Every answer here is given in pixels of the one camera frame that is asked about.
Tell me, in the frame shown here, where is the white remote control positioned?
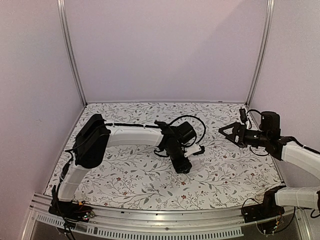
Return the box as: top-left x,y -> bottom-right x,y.
189,158 -> 203,173

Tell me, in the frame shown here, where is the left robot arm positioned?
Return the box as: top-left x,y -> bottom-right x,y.
54,114 -> 197,217

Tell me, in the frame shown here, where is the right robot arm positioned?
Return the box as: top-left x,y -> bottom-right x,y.
218,109 -> 320,218

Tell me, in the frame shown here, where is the floral patterned table mat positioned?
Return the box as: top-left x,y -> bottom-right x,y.
48,101 -> 283,210

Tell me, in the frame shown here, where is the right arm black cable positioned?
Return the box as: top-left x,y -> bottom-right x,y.
244,108 -> 271,157

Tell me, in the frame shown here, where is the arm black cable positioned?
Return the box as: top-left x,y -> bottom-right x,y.
153,115 -> 207,158
244,108 -> 271,157

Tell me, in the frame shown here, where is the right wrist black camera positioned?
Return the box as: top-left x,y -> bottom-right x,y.
239,108 -> 248,124

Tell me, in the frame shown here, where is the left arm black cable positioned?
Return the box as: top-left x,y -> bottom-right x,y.
153,115 -> 207,158

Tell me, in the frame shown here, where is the right aluminium frame post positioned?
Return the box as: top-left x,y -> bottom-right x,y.
245,0 -> 275,106

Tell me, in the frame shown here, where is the aluminium frame post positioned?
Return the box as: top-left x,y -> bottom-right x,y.
56,0 -> 88,107
245,0 -> 275,106

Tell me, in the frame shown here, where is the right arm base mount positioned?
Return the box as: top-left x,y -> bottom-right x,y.
241,191 -> 285,235

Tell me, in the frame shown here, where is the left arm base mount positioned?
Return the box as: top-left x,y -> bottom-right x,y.
48,192 -> 95,223

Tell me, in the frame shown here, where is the front aluminium rail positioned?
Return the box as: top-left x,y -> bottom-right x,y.
22,192 -> 308,240

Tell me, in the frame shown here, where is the left aluminium frame post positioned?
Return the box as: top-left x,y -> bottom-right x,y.
56,0 -> 88,107

